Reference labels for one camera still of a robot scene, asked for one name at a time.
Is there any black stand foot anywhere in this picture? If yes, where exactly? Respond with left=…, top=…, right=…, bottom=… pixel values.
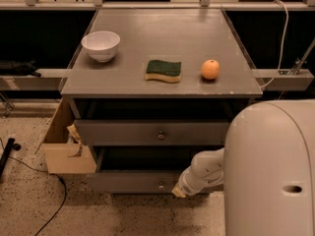
left=0, top=138, right=21, bottom=177

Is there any white ceramic bowl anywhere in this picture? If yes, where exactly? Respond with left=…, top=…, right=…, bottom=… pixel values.
left=81, top=30, right=120, bottom=63

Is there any orange fruit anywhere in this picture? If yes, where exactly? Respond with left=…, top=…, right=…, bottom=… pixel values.
left=201, top=60, right=221, bottom=80

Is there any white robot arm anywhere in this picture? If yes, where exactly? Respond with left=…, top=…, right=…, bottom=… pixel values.
left=172, top=99, right=315, bottom=236

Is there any white hanging cable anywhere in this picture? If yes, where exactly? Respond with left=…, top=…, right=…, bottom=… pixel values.
left=259, top=0, right=290, bottom=90

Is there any green yellow sponge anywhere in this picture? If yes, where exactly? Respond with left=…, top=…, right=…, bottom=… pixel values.
left=145, top=60, right=181, bottom=83

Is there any black object on rail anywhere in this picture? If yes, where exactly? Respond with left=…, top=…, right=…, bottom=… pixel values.
left=0, top=60, right=41, bottom=78

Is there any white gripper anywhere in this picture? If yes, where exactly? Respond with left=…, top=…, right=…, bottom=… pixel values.
left=171, top=166, right=223, bottom=199

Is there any grey drawer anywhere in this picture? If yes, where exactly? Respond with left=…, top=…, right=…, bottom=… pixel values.
left=75, top=120, right=228, bottom=146
left=88, top=146, right=224, bottom=194

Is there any cardboard box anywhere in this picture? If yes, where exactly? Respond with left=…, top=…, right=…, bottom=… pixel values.
left=41, top=100, right=96, bottom=174

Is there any black floor cable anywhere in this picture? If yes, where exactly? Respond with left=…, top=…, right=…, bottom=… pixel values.
left=0, top=137, right=68, bottom=236

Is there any grey wooden drawer cabinet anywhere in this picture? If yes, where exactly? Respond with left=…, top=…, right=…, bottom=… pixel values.
left=59, top=8, right=264, bottom=164

